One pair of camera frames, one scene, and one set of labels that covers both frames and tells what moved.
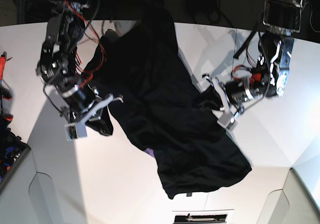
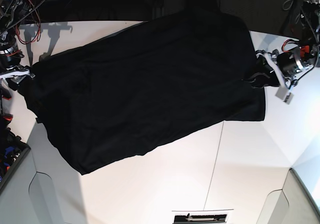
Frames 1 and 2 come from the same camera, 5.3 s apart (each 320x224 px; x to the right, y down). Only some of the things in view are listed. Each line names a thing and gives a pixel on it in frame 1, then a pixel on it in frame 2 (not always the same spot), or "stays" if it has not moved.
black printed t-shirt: [156, 101] → [126, 95]
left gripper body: [91, 114] → [15, 74]
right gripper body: [231, 115] → [285, 64]
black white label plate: [203, 216] stays
